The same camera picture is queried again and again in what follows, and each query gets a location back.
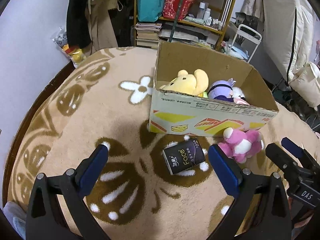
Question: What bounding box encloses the open cardboard box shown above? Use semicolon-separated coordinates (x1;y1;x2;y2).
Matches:
149;41;279;137

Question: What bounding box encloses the stack of books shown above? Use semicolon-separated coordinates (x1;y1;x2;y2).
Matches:
135;22;162;49

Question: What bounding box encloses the cream duvet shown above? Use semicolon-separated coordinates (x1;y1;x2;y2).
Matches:
263;0;319;108

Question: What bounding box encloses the red gift bag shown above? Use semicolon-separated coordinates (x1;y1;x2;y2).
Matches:
162;0;195;21

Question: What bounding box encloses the green pole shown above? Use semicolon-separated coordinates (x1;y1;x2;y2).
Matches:
168;0;183;42

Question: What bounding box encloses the teal bag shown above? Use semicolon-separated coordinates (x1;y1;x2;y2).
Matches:
137;0;164;23

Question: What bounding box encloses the beige hanging coat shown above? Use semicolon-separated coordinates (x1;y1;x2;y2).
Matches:
85;0;118;56

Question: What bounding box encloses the purple haired plush doll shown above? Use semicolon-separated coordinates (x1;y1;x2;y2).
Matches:
207;78;236;102

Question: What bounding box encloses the beige patterned rug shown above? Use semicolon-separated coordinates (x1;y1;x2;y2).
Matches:
8;47;319;239

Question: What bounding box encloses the yellow bear plush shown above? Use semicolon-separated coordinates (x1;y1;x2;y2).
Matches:
160;69;209;96

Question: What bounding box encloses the black face tissue pack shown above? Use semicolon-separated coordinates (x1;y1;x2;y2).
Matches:
163;139;205;175

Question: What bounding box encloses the wooden bookshelf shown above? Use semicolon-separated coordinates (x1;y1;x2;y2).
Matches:
133;0;236;50

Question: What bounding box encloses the pink plush toy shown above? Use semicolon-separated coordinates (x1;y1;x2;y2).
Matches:
218;127;264;164

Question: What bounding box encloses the white rolling cart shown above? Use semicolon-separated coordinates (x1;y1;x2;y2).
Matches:
221;22;263;63

